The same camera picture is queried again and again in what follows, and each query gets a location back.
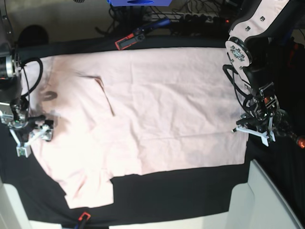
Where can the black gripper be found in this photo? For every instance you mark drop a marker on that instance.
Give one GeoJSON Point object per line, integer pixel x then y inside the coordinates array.
{"type": "Point", "coordinates": [272, 126]}
{"type": "Point", "coordinates": [35, 127]}

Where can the pink T-shirt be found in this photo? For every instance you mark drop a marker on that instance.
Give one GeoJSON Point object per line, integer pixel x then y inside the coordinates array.
{"type": "Point", "coordinates": [134, 112]}

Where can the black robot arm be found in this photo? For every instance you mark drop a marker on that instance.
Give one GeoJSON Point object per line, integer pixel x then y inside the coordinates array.
{"type": "Point", "coordinates": [15, 106]}

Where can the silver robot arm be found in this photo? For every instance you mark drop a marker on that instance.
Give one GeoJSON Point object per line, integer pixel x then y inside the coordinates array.
{"type": "Point", "coordinates": [253, 48]}

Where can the clear glass bottle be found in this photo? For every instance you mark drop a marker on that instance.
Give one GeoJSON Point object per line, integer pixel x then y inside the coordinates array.
{"type": "Point", "coordinates": [283, 128]}

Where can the red and black clamp tool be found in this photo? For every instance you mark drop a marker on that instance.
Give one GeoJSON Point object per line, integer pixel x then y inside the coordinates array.
{"type": "Point", "coordinates": [292, 51]}

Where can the black table cloth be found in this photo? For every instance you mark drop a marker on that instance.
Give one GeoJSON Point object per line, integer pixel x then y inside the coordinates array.
{"type": "Point", "coordinates": [167, 195]}

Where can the black round stool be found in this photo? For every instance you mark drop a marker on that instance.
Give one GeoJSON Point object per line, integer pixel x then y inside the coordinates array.
{"type": "Point", "coordinates": [33, 35]}

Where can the red clamp at table front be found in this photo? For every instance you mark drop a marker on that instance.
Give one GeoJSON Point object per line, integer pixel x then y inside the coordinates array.
{"type": "Point", "coordinates": [82, 220]}

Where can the red and blue clamp tool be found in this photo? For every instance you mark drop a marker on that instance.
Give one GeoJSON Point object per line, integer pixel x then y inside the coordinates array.
{"type": "Point", "coordinates": [138, 35]}

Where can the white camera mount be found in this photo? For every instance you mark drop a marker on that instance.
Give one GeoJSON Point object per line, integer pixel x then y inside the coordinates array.
{"type": "Point", "coordinates": [259, 128]}
{"type": "Point", "coordinates": [22, 149]}

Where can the blue plastic mount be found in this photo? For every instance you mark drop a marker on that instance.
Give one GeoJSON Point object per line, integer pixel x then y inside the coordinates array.
{"type": "Point", "coordinates": [118, 3]}

